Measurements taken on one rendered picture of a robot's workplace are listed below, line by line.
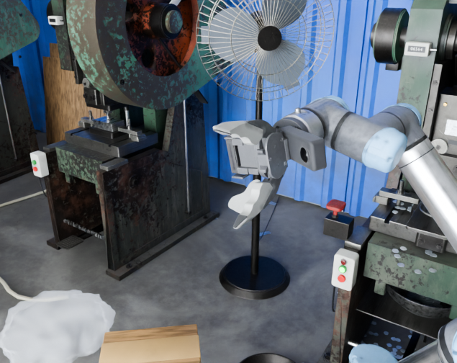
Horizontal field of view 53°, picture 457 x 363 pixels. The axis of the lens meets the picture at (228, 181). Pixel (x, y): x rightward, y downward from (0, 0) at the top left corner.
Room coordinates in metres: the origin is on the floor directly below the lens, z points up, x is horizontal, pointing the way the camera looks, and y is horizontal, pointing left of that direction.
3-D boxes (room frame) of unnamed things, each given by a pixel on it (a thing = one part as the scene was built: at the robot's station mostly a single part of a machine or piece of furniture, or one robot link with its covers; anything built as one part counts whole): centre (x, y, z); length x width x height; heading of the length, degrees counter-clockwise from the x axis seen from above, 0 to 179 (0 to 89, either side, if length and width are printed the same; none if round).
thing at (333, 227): (1.50, -0.41, 0.62); 0.10 x 0.06 x 0.20; 57
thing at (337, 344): (1.79, -0.65, 0.45); 0.92 x 0.12 x 0.90; 147
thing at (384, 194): (1.62, -0.66, 0.76); 0.17 x 0.06 x 0.10; 57
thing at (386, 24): (1.67, -0.60, 1.31); 0.22 x 0.12 x 0.22; 147
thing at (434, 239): (1.38, -0.70, 0.72); 0.25 x 0.14 x 0.14; 147
